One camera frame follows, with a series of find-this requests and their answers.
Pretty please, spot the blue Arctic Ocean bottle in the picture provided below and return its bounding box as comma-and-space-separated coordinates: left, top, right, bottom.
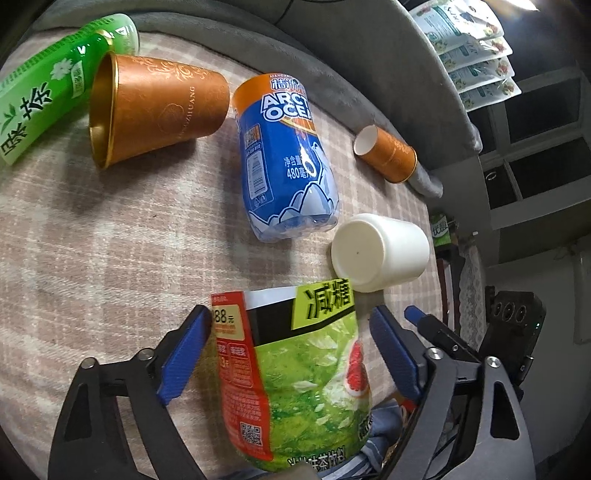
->
232, 73, 339, 243

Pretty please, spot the white plastic cup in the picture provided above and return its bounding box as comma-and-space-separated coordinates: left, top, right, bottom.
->
331, 213, 431, 293

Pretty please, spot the refill pouch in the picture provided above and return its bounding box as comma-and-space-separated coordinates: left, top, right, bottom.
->
449, 57, 515, 93
460, 78, 522, 112
439, 37, 513, 73
410, 0, 504, 55

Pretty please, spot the grapefruit green tea bottle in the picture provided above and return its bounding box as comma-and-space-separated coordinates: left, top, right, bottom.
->
211, 278, 372, 473

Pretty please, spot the small orange paper cup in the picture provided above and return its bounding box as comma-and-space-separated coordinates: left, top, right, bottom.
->
353, 125, 418, 183

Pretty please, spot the large orange paper cup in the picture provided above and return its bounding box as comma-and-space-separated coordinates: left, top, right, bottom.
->
89, 52, 230, 170

